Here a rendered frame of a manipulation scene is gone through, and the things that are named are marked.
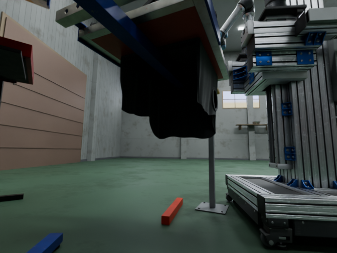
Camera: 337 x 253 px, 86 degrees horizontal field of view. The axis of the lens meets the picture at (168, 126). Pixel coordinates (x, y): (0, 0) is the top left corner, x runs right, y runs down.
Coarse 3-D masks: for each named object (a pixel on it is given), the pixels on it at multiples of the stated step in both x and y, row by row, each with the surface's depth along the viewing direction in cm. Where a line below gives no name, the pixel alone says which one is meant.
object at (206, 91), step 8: (200, 40) 83; (200, 48) 82; (200, 56) 82; (208, 56) 98; (200, 64) 82; (208, 64) 98; (200, 72) 83; (208, 72) 98; (200, 80) 85; (208, 80) 98; (216, 80) 119; (200, 88) 85; (208, 88) 99; (216, 88) 120; (200, 96) 86; (208, 96) 100; (216, 96) 118; (208, 104) 101; (216, 104) 118; (208, 112) 102
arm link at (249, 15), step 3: (252, 6) 173; (249, 9) 174; (252, 9) 175; (243, 12) 179; (246, 12) 176; (249, 12) 175; (252, 12) 175; (243, 15) 179; (246, 15) 177; (249, 15) 176; (252, 15) 176; (243, 18) 182; (246, 18) 177; (249, 18) 176; (252, 18) 176; (246, 21) 177
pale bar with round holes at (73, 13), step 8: (120, 0) 68; (128, 0) 68; (64, 8) 78; (72, 8) 75; (80, 8) 73; (56, 16) 79; (64, 16) 77; (72, 16) 76; (80, 16) 76; (88, 16) 76; (64, 24) 81; (72, 24) 81
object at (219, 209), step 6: (210, 138) 146; (210, 144) 146; (210, 150) 145; (210, 156) 145; (210, 162) 144; (210, 168) 143; (210, 174) 143; (210, 180) 142; (210, 186) 142; (210, 192) 141; (210, 198) 141; (204, 204) 148; (210, 204) 140; (216, 204) 148; (222, 204) 148; (198, 210) 135; (204, 210) 133; (210, 210) 133; (216, 210) 133; (222, 210) 133
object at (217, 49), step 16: (160, 0) 67; (176, 0) 64; (192, 0) 62; (128, 16) 73; (144, 16) 70; (160, 16) 70; (208, 16) 70; (80, 32) 84; (96, 32) 80; (208, 32) 79; (96, 48) 93; (224, 64) 108
